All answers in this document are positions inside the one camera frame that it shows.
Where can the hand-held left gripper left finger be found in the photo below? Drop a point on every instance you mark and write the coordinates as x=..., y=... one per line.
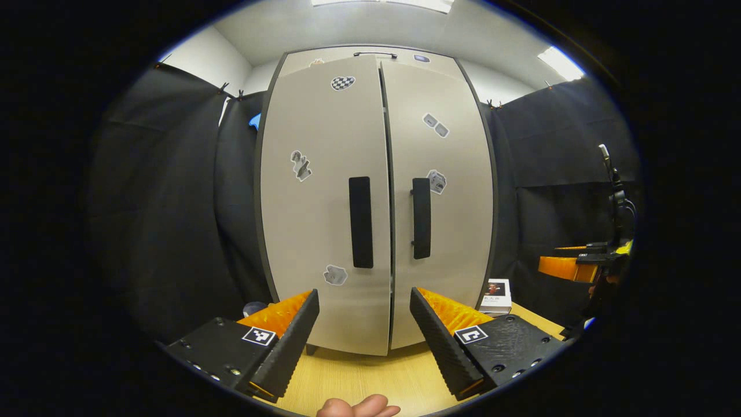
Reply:
x=289, y=341

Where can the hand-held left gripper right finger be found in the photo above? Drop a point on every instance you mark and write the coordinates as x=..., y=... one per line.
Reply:
x=440, y=341

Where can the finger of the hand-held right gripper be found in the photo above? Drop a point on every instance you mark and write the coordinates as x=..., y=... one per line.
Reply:
x=582, y=251
x=564, y=267

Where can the light grey cabinet door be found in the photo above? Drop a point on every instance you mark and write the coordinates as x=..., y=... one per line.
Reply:
x=324, y=220
x=457, y=231

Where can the grey shoe cabinet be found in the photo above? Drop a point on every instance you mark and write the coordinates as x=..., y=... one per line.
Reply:
x=257, y=185

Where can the small grey round object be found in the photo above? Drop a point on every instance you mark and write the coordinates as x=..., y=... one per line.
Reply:
x=253, y=308

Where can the white cover book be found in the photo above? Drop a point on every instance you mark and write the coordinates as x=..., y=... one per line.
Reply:
x=496, y=292

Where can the black backdrop cloth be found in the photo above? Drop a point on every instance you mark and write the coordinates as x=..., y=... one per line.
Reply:
x=168, y=202
x=556, y=162

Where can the small ceiling light panel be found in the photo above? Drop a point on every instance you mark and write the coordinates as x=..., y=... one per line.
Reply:
x=560, y=63

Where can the large ceiling light panel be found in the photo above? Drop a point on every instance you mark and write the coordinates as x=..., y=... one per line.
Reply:
x=388, y=4

